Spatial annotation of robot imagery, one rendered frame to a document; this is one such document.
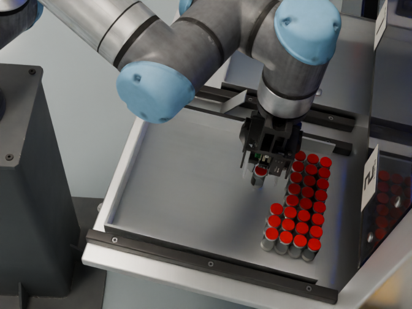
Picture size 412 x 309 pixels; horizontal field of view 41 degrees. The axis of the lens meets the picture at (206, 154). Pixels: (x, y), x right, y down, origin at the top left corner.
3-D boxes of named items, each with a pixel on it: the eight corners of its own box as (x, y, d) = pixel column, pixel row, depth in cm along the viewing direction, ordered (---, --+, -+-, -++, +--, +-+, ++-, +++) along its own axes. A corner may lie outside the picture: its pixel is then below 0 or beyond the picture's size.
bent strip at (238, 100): (243, 109, 104) (247, 89, 99) (240, 121, 103) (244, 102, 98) (171, 92, 105) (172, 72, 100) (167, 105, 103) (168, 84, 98)
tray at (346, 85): (398, 39, 118) (404, 27, 115) (393, 133, 104) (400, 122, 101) (244, 5, 120) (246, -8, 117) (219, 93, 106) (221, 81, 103)
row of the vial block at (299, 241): (313, 168, 98) (320, 154, 94) (300, 259, 88) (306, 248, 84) (301, 165, 98) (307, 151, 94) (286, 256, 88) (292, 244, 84)
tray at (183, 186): (330, 154, 100) (335, 144, 97) (312, 287, 86) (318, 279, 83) (151, 111, 102) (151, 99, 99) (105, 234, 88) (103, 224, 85)
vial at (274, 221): (276, 228, 91) (282, 216, 87) (274, 240, 90) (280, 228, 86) (263, 225, 91) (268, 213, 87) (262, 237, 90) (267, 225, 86)
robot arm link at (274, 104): (267, 50, 72) (327, 64, 72) (261, 73, 76) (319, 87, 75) (256, 92, 68) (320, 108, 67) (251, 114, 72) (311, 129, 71)
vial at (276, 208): (279, 217, 92) (284, 204, 88) (276, 228, 91) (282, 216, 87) (266, 213, 92) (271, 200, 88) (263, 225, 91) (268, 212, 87)
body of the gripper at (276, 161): (236, 169, 81) (249, 121, 71) (248, 124, 86) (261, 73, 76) (287, 182, 80) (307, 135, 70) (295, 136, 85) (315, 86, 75)
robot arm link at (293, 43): (293, -24, 64) (358, 8, 62) (275, 43, 73) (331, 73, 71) (259, 12, 60) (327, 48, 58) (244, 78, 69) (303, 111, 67)
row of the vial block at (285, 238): (301, 165, 98) (307, 151, 94) (286, 256, 88) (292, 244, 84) (289, 162, 98) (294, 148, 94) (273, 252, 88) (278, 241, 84)
